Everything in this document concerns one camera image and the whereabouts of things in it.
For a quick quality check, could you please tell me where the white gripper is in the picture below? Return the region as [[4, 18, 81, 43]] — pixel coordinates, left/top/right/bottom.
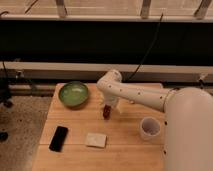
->
[[104, 94, 119, 109]]

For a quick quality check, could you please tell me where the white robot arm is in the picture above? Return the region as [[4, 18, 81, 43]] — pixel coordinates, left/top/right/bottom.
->
[[97, 70, 213, 171]]

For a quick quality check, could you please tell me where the green ceramic bowl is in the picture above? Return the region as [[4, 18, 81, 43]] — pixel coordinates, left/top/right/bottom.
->
[[58, 81, 89, 107]]

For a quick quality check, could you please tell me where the white rectangular sponge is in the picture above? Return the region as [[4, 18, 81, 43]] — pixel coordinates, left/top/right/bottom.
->
[[85, 133, 107, 148]]

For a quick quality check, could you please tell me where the wooden table board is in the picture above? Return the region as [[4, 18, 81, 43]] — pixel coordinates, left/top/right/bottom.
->
[[32, 84, 164, 171]]

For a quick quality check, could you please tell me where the white plastic cup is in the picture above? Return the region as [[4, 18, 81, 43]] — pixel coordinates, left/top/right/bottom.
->
[[139, 117, 161, 140]]

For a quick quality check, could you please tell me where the black smartphone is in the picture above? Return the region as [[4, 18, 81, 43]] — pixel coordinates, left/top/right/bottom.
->
[[49, 126, 68, 152]]

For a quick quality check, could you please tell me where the black chair base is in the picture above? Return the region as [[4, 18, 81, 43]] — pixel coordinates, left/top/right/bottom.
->
[[0, 78, 15, 143]]

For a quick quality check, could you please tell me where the black hanging cable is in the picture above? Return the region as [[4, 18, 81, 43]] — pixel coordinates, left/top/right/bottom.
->
[[126, 13, 165, 82]]

